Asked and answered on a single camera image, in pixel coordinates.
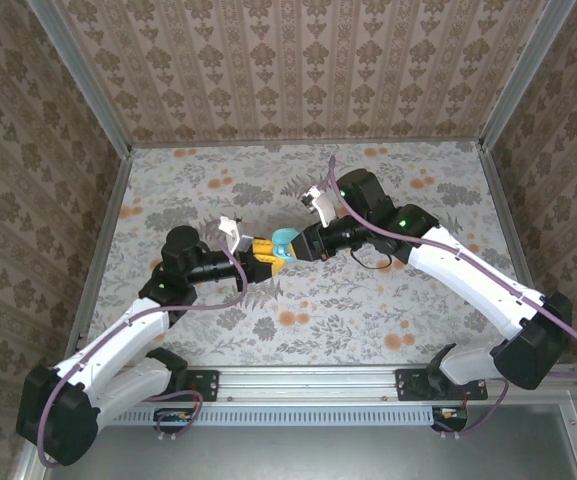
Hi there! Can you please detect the floral patterned table cover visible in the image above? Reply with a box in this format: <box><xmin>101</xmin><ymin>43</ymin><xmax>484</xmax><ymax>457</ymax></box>
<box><xmin>70</xmin><ymin>140</ymin><xmax>549</xmax><ymax>369</ymax></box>

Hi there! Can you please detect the small black electronics board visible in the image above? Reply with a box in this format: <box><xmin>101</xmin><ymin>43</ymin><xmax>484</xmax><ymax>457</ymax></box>
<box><xmin>153</xmin><ymin>407</ymin><xmax>194</xmax><ymax>426</ymax></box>
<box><xmin>432</xmin><ymin>405</ymin><xmax>469</xmax><ymax>426</ymax></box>

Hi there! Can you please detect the aluminium back rail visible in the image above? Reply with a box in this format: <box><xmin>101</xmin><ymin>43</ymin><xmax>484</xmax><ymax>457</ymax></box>
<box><xmin>130</xmin><ymin>138</ymin><xmax>484</xmax><ymax>150</ymax></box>

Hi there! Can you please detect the aluminium side rail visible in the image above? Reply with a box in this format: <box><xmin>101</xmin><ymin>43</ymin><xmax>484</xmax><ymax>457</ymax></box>
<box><xmin>477</xmin><ymin>147</ymin><xmax>559</xmax><ymax>364</ymax></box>
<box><xmin>65</xmin><ymin>149</ymin><xmax>134</xmax><ymax>356</ymax></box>

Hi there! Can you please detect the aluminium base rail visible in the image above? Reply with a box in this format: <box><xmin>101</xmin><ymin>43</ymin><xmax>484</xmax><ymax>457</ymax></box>
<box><xmin>47</xmin><ymin>364</ymin><xmax>577</xmax><ymax>405</ymax></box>

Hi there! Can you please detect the white slotted cable duct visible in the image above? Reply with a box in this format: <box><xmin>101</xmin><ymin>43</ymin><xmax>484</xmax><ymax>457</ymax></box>
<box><xmin>122</xmin><ymin>404</ymin><xmax>442</xmax><ymax>427</ymax></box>

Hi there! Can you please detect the aluminium frame post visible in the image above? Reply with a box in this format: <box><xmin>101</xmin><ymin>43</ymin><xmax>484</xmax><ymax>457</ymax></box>
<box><xmin>477</xmin><ymin>0</ymin><xmax>577</xmax><ymax>154</ymax></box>
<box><xmin>26</xmin><ymin>0</ymin><xmax>134</xmax><ymax>159</ymax></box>

